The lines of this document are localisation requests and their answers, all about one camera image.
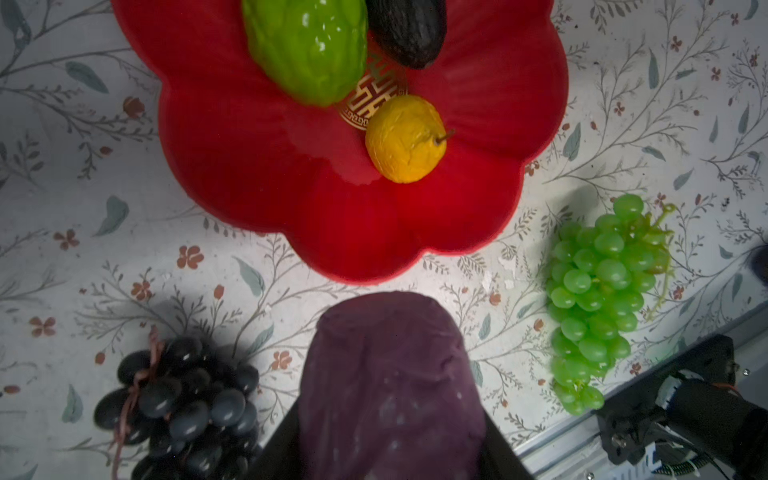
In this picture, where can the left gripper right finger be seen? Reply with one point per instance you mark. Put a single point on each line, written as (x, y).
(497, 461)

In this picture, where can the dark fake avocado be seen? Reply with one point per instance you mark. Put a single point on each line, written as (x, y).
(411, 32)

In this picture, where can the green fake custard apple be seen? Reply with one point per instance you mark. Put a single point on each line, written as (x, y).
(314, 50)

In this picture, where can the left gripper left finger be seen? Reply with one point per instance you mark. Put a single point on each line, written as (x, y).
(280, 458)

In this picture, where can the purple fake fruit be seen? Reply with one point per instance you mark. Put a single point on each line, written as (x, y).
(387, 393)

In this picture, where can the green fake grape bunch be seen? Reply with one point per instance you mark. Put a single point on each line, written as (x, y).
(596, 289)

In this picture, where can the black fake grape bunch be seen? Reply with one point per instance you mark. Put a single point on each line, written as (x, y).
(189, 406)

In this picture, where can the red flower-shaped fruit bowl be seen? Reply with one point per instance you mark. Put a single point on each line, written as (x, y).
(254, 158)

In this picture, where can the yellow fake pear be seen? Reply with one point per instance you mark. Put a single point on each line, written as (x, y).
(406, 139)

